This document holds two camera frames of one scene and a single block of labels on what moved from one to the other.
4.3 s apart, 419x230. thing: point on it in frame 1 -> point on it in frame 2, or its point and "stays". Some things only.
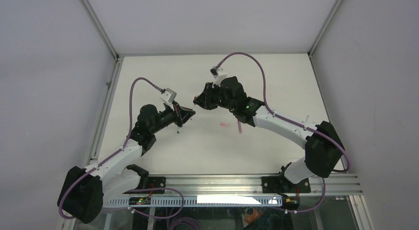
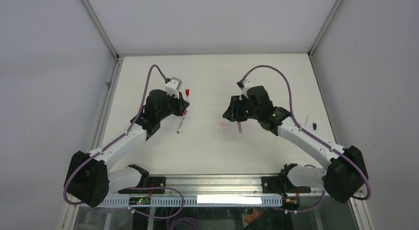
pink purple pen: x=239 y=127 stays
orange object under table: x=256 y=213 stays
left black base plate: x=153 y=182 stays
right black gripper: x=204 y=100 -> x=232 y=113
